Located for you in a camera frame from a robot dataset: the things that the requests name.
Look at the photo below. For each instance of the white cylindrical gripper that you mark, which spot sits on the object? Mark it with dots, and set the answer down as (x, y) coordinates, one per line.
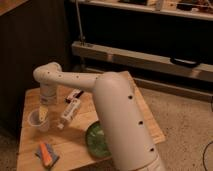
(48, 96)

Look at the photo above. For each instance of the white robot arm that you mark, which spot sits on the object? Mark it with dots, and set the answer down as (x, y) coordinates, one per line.
(128, 139)

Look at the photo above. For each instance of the small white cube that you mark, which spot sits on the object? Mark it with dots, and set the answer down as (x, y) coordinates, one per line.
(60, 126)

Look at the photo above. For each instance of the white tube bottle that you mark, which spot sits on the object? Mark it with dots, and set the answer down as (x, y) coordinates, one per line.
(69, 113)

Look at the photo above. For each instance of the wooden table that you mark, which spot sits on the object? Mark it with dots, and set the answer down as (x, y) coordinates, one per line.
(68, 144)

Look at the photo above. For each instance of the red and white small box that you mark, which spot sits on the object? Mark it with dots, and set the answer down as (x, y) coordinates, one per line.
(76, 93)

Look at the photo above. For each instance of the orange marker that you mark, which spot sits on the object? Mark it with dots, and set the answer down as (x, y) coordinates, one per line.
(47, 159)

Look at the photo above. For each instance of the blue sponge cloth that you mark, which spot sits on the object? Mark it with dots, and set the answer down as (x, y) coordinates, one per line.
(55, 157)

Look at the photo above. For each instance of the metal shelf rack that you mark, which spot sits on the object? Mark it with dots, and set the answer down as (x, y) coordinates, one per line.
(143, 37)

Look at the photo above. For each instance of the black handle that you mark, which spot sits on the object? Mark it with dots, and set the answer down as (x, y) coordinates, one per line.
(184, 64)

